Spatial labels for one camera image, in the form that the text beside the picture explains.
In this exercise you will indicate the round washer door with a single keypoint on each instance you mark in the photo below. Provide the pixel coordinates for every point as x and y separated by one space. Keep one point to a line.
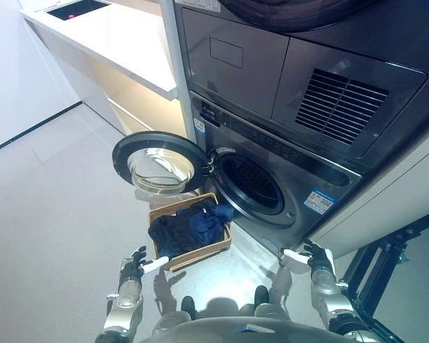
157 168

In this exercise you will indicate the small white blue sticker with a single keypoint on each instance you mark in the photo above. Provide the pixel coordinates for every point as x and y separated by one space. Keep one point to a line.
200 126

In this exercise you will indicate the colourful energy label sticker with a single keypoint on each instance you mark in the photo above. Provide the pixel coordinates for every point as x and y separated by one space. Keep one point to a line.
318 202

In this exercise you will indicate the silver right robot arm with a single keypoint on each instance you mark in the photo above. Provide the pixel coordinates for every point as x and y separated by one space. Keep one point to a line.
334 303

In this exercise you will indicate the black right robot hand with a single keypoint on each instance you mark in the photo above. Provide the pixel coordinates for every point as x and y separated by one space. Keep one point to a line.
316 257

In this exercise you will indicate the black garment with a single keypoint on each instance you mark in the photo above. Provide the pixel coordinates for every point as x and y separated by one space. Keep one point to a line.
171 232

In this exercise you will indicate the white cabinet panel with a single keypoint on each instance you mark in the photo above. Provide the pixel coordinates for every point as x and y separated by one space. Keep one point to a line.
397 200

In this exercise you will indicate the grey robot torso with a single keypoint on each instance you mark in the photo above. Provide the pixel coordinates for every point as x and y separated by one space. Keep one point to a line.
236 330

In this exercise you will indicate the black left robot foot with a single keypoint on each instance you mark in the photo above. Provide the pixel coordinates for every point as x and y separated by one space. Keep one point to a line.
188 305

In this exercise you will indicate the silver robot leg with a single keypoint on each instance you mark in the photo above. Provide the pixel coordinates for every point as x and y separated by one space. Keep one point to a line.
171 319
271 311

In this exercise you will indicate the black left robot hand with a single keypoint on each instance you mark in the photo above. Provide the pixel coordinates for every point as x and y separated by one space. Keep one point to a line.
137 262

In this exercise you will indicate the white counter cabinet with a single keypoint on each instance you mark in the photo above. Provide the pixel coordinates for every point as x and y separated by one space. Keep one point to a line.
111 43

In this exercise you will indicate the grey stacked dryer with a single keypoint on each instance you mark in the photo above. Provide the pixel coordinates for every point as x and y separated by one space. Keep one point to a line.
236 71

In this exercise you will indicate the woven wooden laundry basket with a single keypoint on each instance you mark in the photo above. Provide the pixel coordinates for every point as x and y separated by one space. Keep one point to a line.
200 252

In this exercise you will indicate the silver left robot leg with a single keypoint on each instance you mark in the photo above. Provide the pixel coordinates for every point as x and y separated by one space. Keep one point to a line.
171 319

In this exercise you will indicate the silver right robot leg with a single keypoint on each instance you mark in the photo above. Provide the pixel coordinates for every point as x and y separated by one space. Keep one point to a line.
271 311

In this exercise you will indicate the dark blue garment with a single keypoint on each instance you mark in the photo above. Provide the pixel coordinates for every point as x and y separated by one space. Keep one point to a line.
207 221

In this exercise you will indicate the black recessed sink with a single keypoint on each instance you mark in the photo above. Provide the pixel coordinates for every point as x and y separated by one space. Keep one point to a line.
78 9

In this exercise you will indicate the black robot foot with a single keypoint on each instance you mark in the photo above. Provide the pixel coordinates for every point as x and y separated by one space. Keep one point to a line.
261 294
188 305

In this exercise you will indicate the grey front-load washing machine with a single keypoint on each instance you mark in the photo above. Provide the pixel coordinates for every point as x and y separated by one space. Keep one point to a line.
236 143

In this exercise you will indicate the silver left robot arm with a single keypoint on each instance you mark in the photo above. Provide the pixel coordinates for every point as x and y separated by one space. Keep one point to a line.
127 296

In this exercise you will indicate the black metal frame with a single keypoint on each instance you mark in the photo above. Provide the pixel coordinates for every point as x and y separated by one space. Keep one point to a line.
364 282

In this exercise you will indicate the black right robot foot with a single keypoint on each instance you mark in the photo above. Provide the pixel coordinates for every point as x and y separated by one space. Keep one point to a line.
261 294

